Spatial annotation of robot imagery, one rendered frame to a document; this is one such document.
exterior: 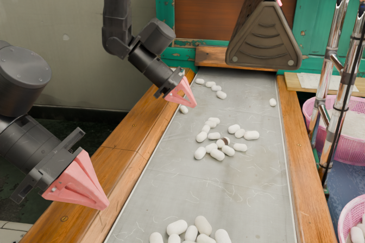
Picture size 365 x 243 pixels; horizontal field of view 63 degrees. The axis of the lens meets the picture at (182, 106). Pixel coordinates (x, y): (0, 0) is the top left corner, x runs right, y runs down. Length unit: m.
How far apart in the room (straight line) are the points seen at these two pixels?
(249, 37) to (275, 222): 0.35
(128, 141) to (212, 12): 0.62
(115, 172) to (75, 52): 1.70
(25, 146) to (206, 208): 0.33
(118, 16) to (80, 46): 1.55
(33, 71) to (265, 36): 0.25
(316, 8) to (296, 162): 0.61
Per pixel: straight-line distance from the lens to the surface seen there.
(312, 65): 1.17
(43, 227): 0.56
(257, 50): 0.33
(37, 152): 0.40
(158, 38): 0.70
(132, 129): 0.76
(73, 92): 2.39
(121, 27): 0.70
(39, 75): 0.37
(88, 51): 2.22
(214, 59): 1.10
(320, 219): 0.57
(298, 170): 0.66
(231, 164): 0.68
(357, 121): 0.99
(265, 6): 0.32
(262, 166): 0.69
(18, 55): 0.38
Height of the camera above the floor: 1.15
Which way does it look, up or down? 26 degrees down
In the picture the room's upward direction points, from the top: straight up
